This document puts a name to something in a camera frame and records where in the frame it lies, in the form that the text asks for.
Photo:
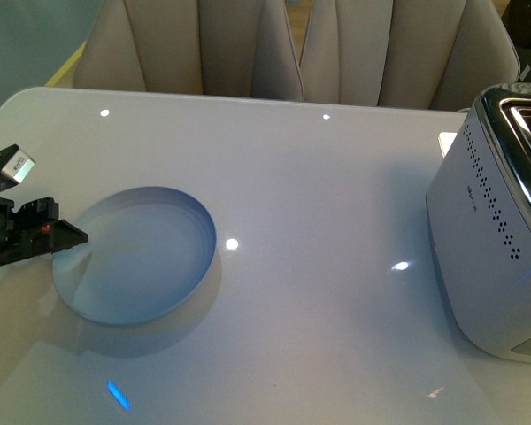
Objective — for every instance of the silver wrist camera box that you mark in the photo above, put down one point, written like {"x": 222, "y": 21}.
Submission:
{"x": 17, "y": 166}

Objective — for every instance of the beige chair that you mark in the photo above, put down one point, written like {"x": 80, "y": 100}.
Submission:
{"x": 423, "y": 55}
{"x": 216, "y": 48}

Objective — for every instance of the beige chair left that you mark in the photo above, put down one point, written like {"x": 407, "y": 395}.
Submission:
{"x": 216, "y": 48}

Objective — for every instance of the white chrome toaster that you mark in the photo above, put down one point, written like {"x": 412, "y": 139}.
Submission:
{"x": 479, "y": 217}

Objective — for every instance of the dark round-door appliance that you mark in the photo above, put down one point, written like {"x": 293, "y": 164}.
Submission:
{"x": 517, "y": 21}

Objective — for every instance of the beige chair right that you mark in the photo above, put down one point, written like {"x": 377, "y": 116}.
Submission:
{"x": 423, "y": 55}

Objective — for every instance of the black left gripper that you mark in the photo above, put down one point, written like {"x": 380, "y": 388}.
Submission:
{"x": 35, "y": 230}

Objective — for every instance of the light blue round plate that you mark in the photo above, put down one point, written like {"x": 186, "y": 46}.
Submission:
{"x": 148, "y": 250}

